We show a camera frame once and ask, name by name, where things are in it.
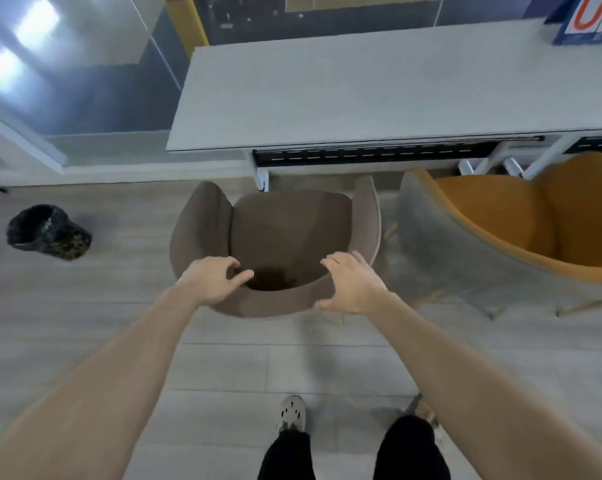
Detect light grey table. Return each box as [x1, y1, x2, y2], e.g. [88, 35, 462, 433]
[165, 17, 602, 193]

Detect brown upholstered chair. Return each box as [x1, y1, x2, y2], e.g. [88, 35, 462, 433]
[169, 175, 383, 319]

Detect person's left hand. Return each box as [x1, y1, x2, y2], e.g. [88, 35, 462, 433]
[174, 255, 255, 308]

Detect white clog shoe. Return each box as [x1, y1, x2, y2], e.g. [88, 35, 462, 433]
[406, 394, 442, 435]
[275, 394, 307, 435]

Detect person's right hand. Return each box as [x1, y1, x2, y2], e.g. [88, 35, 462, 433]
[313, 250, 397, 317]

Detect yellow red pillar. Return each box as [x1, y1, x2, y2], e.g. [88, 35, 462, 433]
[164, 0, 210, 59]

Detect black trousers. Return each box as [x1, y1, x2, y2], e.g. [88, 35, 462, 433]
[257, 414, 452, 480]

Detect blue flip scoreboard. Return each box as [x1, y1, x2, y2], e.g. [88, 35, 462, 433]
[544, 0, 602, 47]

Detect black camouflage trash bin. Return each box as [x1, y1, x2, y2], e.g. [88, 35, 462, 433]
[6, 204, 93, 261]

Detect orange upholstered chair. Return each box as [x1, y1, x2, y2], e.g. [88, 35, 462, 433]
[396, 152, 602, 321]

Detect white right clog shoe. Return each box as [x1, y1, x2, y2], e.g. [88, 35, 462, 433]
[406, 394, 442, 435]

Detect white left clog shoe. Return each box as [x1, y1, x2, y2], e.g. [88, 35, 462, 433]
[275, 394, 307, 435]

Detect person's left forearm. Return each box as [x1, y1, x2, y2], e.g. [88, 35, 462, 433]
[0, 282, 201, 480]

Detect person's right forearm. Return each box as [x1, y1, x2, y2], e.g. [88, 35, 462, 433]
[368, 291, 602, 480]

